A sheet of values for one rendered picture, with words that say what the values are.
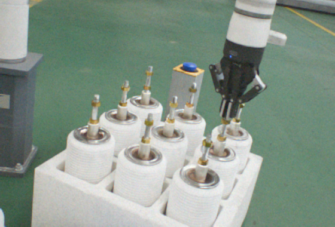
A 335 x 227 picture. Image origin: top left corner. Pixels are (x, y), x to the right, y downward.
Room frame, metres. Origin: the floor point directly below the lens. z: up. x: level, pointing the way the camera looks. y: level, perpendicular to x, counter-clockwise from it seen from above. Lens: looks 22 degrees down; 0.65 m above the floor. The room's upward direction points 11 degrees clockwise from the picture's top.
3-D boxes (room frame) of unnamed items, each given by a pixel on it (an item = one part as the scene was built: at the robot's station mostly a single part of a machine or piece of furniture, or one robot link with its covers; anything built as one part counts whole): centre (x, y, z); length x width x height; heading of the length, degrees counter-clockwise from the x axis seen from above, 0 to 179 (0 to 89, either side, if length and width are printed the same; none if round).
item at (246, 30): (0.78, -0.13, 0.52); 0.11 x 0.09 x 0.06; 139
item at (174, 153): (0.80, -0.01, 0.16); 0.10 x 0.10 x 0.18
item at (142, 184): (0.69, 0.03, 0.16); 0.10 x 0.10 x 0.18
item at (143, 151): (0.69, 0.03, 0.26); 0.02 x 0.02 x 0.03
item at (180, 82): (1.10, -0.04, 0.16); 0.07 x 0.07 x 0.31; 70
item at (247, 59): (0.76, -0.12, 0.45); 0.08 x 0.08 x 0.09
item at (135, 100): (0.96, 0.06, 0.25); 0.08 x 0.08 x 0.01
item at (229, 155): (0.76, -0.12, 0.25); 0.08 x 0.08 x 0.01
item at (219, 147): (0.76, -0.12, 0.26); 0.02 x 0.02 x 0.03
